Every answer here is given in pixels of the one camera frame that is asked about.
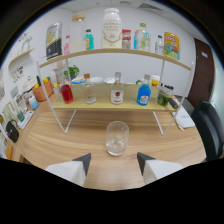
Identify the clear bottle with white cap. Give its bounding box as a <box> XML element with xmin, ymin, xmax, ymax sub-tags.
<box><xmin>110</xmin><ymin>71</ymin><xmax>125</xmax><ymax>106</ymax></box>

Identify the silver soda water can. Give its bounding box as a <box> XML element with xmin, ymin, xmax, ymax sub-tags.
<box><xmin>45</xmin><ymin>22</ymin><xmax>64</xmax><ymax>61</ymax></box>

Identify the white tray with green cup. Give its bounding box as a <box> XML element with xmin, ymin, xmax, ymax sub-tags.
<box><xmin>17</xmin><ymin>110</ymin><xmax>35</xmax><ymax>130</ymax></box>

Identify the clear drinking glass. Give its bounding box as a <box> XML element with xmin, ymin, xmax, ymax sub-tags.
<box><xmin>105</xmin><ymin>120</ymin><xmax>130</xmax><ymax>157</ymax></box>

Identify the white paper booklet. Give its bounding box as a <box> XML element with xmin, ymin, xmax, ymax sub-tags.
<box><xmin>171</xmin><ymin>105</ymin><xmax>196</xmax><ymax>129</ymax></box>

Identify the black office chair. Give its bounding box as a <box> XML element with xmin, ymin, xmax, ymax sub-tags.
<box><xmin>190</xmin><ymin>99</ymin><xmax>224</xmax><ymax>163</ymax></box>

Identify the black handbag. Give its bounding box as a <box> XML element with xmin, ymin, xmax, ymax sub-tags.
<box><xmin>4</xmin><ymin>119</ymin><xmax>20</xmax><ymax>144</ymax></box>

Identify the blue liquid bottle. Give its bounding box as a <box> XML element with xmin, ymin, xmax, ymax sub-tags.
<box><xmin>136</xmin><ymin>73</ymin><xmax>152</xmax><ymax>107</ymax></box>

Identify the red liquid bottle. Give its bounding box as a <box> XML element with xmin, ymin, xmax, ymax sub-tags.
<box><xmin>59</xmin><ymin>79</ymin><xmax>75</xmax><ymax>104</ymax></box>

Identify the light blue small bottle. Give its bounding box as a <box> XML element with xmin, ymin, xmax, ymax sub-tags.
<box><xmin>28</xmin><ymin>95</ymin><xmax>40</xmax><ymax>110</ymax></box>

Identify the orange basket with toy vegetables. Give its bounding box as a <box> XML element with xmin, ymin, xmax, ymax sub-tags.
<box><xmin>32</xmin><ymin>77</ymin><xmax>54</xmax><ymax>103</ymax></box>

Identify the patterned ceramic bowl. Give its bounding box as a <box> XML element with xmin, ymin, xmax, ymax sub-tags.
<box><xmin>70</xmin><ymin>77</ymin><xmax>87</xmax><ymax>85</ymax></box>

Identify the white ceramic bowl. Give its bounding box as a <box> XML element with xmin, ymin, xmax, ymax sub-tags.
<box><xmin>89</xmin><ymin>76</ymin><xmax>104</xmax><ymax>84</ymax></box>

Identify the white countertop appliance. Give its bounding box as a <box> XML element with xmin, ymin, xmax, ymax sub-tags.
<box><xmin>22</xmin><ymin>77</ymin><xmax>38</xmax><ymax>94</ymax></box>

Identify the green potted plant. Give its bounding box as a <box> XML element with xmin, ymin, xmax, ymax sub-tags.
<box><xmin>68</xmin><ymin>64</ymin><xmax>81</xmax><ymax>81</ymax></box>

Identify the dark brown door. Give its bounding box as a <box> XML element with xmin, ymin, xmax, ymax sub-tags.
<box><xmin>186</xmin><ymin>38</ymin><xmax>216</xmax><ymax>108</ymax></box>

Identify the small clear plastic bottle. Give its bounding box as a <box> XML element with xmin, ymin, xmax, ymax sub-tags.
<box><xmin>155</xmin><ymin>34</ymin><xmax>165</xmax><ymax>55</ymax></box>

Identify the yellow snack bag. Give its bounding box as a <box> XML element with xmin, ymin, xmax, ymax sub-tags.
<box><xmin>163</xmin><ymin>31</ymin><xmax>181</xmax><ymax>61</ymax></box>

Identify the small pink bottle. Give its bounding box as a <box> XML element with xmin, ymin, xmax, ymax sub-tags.
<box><xmin>63</xmin><ymin>34</ymin><xmax>71</xmax><ymax>56</ymax></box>

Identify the black white code sheet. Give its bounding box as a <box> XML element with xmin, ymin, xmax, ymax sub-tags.
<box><xmin>122</xmin><ymin>39</ymin><xmax>132</xmax><ymax>50</ymax></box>

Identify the clear bottle with green cap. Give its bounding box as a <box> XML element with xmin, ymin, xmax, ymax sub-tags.
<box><xmin>136</xmin><ymin>22</ymin><xmax>151</xmax><ymax>53</ymax></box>

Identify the blue bottle with yellow cap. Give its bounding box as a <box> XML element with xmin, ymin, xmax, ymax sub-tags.
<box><xmin>133</xmin><ymin>29</ymin><xmax>140</xmax><ymax>50</ymax></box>

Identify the teal green glass bottle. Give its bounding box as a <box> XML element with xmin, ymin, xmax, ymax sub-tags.
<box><xmin>85</xmin><ymin>28</ymin><xmax>95</xmax><ymax>51</ymax></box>

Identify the large white milk bottle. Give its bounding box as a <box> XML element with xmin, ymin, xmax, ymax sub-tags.
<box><xmin>101</xmin><ymin>7</ymin><xmax>123</xmax><ymax>49</ymax></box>

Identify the ceiling air vent grille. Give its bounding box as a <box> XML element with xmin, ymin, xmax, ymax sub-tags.
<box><xmin>138</xmin><ymin>2</ymin><xmax>164</xmax><ymax>13</ymax></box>

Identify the wooden wall shelf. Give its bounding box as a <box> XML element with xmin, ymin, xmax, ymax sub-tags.
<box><xmin>8</xmin><ymin>47</ymin><xmax>36</xmax><ymax>68</ymax></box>

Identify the white frame wooden shelf rack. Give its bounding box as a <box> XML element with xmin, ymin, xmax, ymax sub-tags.
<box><xmin>35</xmin><ymin>47</ymin><xmax>195</xmax><ymax>136</ymax></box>

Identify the red wall poster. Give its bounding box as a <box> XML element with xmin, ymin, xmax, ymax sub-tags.
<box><xmin>121</xmin><ymin>29</ymin><xmax>132</xmax><ymax>40</ymax></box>

